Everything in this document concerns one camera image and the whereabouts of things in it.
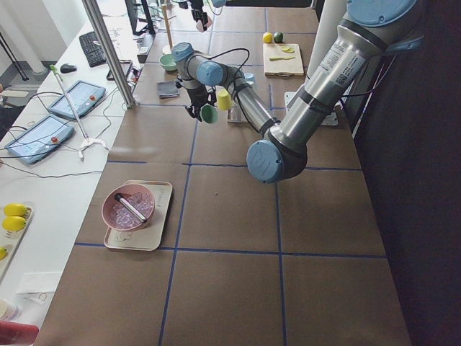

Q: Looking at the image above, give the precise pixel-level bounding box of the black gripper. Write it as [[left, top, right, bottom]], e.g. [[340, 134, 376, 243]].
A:
[[179, 0, 208, 23], [175, 75, 213, 121]]

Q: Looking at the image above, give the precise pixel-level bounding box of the mint green cup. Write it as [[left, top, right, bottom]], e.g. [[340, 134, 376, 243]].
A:
[[200, 104, 218, 124]]

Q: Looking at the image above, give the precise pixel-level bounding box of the pink cup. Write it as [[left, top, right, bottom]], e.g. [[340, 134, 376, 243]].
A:
[[196, 17, 213, 32]]

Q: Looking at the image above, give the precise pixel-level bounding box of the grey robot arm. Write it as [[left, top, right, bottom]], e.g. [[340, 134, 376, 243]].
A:
[[171, 1, 424, 183]]

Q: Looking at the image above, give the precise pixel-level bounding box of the yellow cup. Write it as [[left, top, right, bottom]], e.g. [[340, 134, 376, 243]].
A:
[[217, 89, 233, 110]]

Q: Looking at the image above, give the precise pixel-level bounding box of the light blue cup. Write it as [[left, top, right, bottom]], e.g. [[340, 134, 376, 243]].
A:
[[244, 73, 255, 86]]

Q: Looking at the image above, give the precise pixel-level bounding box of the folded grey cloth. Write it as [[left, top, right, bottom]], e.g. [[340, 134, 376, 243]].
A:
[[156, 81, 179, 99]]

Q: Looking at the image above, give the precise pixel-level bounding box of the mint green bowl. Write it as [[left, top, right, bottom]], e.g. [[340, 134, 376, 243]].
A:
[[159, 53, 177, 71]]

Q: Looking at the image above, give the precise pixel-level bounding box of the wooden mug tree stand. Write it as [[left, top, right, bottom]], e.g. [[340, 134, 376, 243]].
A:
[[161, 1, 176, 55]]

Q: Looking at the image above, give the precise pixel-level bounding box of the yellow lemon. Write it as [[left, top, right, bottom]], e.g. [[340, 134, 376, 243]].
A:
[[262, 32, 273, 43]]

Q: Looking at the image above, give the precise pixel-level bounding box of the yellow plastic knife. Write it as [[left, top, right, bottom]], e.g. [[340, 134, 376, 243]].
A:
[[268, 56, 295, 61]]

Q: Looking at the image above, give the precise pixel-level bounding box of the green avocado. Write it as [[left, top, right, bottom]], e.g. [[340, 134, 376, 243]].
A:
[[273, 32, 284, 43]]

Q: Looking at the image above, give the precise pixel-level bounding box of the bamboo cutting board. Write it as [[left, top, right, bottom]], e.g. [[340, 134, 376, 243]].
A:
[[262, 43, 304, 76]]

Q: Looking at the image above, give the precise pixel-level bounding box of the lemon slice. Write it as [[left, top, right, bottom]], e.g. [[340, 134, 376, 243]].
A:
[[281, 45, 295, 53]]

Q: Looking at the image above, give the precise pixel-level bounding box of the black keyboard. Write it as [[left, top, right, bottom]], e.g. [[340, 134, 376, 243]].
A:
[[79, 31, 107, 68]]

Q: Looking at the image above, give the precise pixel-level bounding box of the far teach pendant tablet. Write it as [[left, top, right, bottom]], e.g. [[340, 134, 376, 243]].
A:
[[48, 80, 106, 121]]

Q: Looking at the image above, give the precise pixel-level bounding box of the teach pendant tablet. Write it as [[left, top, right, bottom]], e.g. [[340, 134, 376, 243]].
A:
[[4, 115, 74, 164], [48, 80, 106, 121]]

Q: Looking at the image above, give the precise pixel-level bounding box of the white reach grabber stick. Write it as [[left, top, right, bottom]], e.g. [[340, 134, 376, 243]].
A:
[[50, 65, 109, 161]]

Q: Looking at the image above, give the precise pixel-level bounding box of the black computer mouse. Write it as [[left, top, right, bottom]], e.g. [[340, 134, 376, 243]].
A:
[[60, 63, 77, 74]]

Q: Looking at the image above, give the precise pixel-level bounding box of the pink bowl with ice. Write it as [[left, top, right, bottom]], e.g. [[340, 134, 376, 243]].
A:
[[101, 183, 155, 231]]

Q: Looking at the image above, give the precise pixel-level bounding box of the beige rabbit tray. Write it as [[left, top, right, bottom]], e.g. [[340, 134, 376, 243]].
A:
[[101, 180, 173, 251]]

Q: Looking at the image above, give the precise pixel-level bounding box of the near teach pendant tablet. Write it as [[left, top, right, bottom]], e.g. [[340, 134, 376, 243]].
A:
[[4, 115, 74, 164]]

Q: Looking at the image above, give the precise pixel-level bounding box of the tray with yellow lemons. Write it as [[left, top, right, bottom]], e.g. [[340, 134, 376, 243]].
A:
[[1, 203, 33, 279]]

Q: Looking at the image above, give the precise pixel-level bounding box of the red bottle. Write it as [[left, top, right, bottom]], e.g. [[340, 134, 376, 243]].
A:
[[1, 321, 39, 345]]

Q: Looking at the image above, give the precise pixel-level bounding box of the white wire cup rack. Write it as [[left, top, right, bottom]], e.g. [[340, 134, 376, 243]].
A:
[[227, 101, 249, 124]]

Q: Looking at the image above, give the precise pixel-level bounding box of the aluminium frame post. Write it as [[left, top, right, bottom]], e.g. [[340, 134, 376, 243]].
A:
[[82, 0, 135, 109]]

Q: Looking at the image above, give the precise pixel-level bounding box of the metal ice scoop handle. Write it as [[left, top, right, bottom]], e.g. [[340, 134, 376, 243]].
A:
[[114, 193, 148, 223]]

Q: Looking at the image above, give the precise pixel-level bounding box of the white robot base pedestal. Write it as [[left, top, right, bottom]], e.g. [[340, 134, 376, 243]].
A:
[[285, 1, 346, 122]]

